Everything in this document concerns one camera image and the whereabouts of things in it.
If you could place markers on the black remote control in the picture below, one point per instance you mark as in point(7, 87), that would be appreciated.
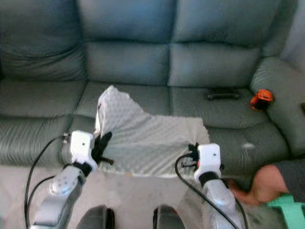
point(224, 93)

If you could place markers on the orange black toy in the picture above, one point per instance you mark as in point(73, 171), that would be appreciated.
point(261, 99)

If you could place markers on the grey right robot leg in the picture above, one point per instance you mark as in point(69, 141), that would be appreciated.
point(167, 218)

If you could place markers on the small white scrap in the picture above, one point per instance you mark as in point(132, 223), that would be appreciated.
point(248, 146)

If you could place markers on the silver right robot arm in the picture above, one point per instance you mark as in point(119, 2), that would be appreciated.
point(219, 191)

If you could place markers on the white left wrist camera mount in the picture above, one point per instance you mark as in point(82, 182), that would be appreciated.
point(81, 146)

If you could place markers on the person's bare hand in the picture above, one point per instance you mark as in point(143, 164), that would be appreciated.
point(264, 185)

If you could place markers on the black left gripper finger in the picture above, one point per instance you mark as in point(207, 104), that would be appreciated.
point(106, 140)

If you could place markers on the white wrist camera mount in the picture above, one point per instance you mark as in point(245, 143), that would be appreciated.
point(209, 158)
point(81, 146)

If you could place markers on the green plastic stool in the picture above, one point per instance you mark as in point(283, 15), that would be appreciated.
point(288, 205)

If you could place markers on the grey left robot leg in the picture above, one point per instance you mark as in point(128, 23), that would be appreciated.
point(95, 218)

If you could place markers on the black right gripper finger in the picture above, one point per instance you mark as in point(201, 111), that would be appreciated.
point(194, 146)

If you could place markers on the grey robot leg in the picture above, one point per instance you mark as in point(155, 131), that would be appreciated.
point(167, 218)
point(95, 218)

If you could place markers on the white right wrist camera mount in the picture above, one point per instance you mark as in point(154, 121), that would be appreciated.
point(209, 158)

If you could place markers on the grey-green leather sofa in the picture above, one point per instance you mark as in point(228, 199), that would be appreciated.
point(133, 52)

